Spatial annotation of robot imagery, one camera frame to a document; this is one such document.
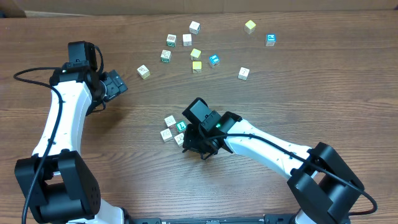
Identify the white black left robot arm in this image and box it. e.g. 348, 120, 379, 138
14, 66, 132, 223

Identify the red K wooden block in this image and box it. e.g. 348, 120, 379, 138
160, 128, 173, 142

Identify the teal J wooden block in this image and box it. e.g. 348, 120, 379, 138
189, 21, 200, 35

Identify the plain white wooden block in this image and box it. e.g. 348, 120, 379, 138
174, 133, 184, 147

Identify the blue T wooden block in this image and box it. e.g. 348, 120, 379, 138
238, 67, 250, 80

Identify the green B wooden block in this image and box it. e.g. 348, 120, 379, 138
166, 34, 177, 47

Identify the pale yellow top block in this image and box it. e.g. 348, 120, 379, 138
190, 49, 201, 61

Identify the blue top wooden block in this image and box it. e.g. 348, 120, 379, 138
209, 54, 220, 68

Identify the dark red wooden block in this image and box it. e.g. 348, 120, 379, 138
182, 34, 192, 47

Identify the yellow top wooden block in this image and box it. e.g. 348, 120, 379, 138
192, 61, 202, 73

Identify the far blue wooden block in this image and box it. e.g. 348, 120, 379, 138
265, 34, 276, 47

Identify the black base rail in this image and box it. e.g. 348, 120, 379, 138
130, 213, 352, 224

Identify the green top wooden block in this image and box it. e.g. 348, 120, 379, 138
175, 121, 187, 133

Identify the green framed wooden block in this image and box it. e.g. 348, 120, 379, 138
160, 50, 172, 63

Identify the far yellow wooden block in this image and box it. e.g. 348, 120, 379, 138
244, 20, 256, 35

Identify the red letter wooden block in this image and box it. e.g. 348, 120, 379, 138
164, 115, 177, 128

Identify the yellow S wooden block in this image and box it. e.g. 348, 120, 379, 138
137, 65, 150, 80

